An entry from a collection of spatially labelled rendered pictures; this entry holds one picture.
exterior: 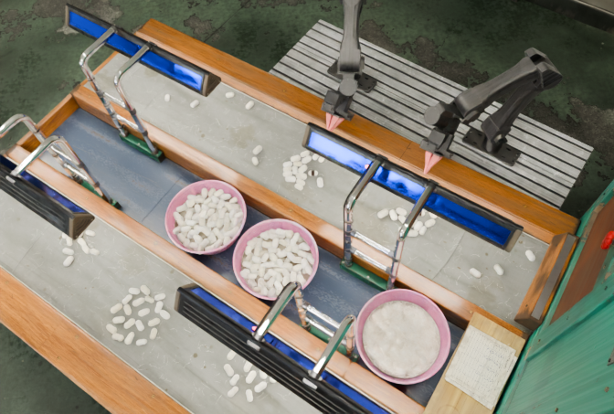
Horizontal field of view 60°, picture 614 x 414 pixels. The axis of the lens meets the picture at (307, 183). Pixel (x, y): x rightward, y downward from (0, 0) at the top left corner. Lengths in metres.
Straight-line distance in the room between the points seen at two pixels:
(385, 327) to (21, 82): 2.67
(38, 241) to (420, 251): 1.24
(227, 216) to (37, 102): 1.89
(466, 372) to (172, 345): 0.83
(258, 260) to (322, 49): 0.98
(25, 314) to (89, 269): 0.22
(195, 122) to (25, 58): 1.88
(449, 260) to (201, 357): 0.80
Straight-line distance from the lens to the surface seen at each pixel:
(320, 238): 1.70
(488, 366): 1.60
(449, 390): 1.57
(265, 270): 1.70
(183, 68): 1.71
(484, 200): 1.80
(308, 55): 2.26
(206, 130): 1.99
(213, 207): 1.82
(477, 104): 1.67
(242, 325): 1.26
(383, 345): 1.62
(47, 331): 1.81
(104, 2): 3.86
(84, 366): 1.73
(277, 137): 1.92
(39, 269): 1.93
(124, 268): 1.81
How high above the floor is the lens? 2.30
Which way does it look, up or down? 60 degrees down
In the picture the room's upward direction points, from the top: 7 degrees counter-clockwise
